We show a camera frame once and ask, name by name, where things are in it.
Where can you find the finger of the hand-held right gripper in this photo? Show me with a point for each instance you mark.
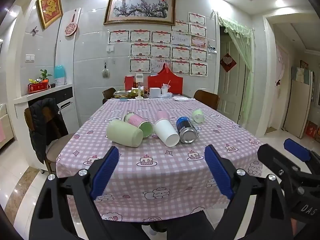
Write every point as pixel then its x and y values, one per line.
pixel 270 155
pixel 297 150

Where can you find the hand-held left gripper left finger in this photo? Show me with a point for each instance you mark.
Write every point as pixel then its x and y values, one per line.
pixel 105 173

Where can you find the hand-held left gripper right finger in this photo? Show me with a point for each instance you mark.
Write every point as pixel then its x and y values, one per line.
pixel 220 175

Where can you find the large pale green cup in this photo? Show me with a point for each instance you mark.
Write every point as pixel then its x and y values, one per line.
pixel 122 133

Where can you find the pink and green cup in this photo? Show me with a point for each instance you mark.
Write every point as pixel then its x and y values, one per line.
pixel 136 121

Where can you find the small pale green cup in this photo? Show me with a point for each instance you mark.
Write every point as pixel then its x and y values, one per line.
pixel 197 115

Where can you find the white paper cup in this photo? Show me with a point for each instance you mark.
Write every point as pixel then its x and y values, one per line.
pixel 163 131

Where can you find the red gift boxes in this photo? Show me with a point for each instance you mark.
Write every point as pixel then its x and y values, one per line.
pixel 312 131

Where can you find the leaning white board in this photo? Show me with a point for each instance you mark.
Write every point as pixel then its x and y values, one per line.
pixel 297 105

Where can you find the wooden chair with grey seat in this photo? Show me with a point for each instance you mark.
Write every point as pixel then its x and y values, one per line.
pixel 53 151

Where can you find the pink checkered tablecloth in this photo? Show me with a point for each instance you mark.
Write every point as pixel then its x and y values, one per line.
pixel 162 180

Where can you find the blue metal can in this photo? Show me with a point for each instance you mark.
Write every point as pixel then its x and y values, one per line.
pixel 184 127

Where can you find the white door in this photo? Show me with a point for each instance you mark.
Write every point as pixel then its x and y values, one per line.
pixel 232 92

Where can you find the black jacket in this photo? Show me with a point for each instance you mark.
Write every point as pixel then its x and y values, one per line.
pixel 45 130

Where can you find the paper gift bag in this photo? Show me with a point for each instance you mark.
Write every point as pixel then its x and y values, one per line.
pixel 302 74

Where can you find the brown wooden chair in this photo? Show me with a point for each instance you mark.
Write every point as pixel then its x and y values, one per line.
pixel 108 95
pixel 206 99

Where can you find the tray of food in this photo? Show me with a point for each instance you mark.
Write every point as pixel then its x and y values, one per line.
pixel 123 94

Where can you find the white tissue pack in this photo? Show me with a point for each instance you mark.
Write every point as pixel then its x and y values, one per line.
pixel 182 98

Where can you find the black cabinet front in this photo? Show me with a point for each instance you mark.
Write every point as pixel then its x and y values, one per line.
pixel 63 97

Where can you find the small red box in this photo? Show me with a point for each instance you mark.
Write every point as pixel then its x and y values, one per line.
pixel 129 83

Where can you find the white box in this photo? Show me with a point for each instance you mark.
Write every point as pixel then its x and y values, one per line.
pixel 155 92

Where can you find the white desk lamp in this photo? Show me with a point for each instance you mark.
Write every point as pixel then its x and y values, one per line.
pixel 139 80

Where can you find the red diamond door decoration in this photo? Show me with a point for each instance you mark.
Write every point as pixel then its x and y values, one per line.
pixel 228 62

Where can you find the pale green curtain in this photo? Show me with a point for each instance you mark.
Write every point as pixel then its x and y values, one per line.
pixel 242 55

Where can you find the blue and white humidifier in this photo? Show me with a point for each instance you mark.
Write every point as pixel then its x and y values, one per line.
pixel 60 73

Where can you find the green plant in red pot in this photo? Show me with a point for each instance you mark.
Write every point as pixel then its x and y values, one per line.
pixel 37 87

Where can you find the cream sofa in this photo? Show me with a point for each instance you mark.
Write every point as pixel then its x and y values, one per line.
pixel 6 125

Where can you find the framed plum blossom painting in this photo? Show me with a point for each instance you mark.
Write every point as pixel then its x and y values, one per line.
pixel 140 8

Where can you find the framed red and gold picture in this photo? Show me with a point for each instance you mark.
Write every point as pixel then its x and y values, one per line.
pixel 50 8

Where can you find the pink cartoon wall hanging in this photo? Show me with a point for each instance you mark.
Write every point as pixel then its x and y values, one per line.
pixel 282 65

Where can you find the grey hanging wall hook item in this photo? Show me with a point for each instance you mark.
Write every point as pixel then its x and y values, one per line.
pixel 106 72

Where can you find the small wall photo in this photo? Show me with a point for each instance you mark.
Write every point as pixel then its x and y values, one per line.
pixel 212 49

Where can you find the white wall socket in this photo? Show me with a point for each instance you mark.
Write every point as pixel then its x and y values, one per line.
pixel 110 48

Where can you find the group of wall certificates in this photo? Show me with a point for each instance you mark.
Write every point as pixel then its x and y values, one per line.
pixel 162 51

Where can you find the white light switch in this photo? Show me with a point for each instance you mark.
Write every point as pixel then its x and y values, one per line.
pixel 29 58

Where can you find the round pink wall fan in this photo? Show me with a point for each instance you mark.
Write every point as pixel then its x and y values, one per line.
pixel 71 28

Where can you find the butterfly wall decoration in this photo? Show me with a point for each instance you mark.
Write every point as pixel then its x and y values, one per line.
pixel 34 31

